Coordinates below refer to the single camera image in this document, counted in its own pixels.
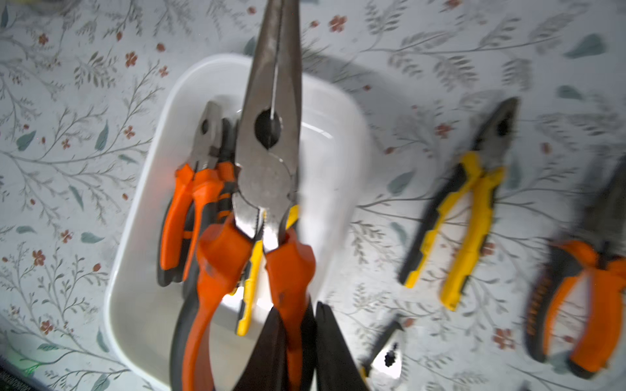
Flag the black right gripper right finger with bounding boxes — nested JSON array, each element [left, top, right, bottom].
[[316, 301, 368, 391]]

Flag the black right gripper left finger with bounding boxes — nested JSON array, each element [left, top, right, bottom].
[[234, 305, 317, 390]]

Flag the large yellow black pliers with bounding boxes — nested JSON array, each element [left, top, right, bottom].
[[360, 319, 406, 388]]

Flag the orange long nose pliers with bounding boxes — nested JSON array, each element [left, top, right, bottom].
[[170, 1, 316, 390]]

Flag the small yellow handled pliers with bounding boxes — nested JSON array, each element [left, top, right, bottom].
[[397, 96, 520, 312]]

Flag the white plastic storage box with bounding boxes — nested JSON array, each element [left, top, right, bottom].
[[104, 54, 373, 390]]

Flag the orange handled cutting pliers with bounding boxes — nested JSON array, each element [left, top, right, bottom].
[[524, 159, 625, 379]]

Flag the yellow black pliers in box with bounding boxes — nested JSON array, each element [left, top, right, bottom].
[[235, 203, 299, 337]]

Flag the orange black pliers in box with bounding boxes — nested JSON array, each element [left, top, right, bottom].
[[157, 101, 236, 297]]

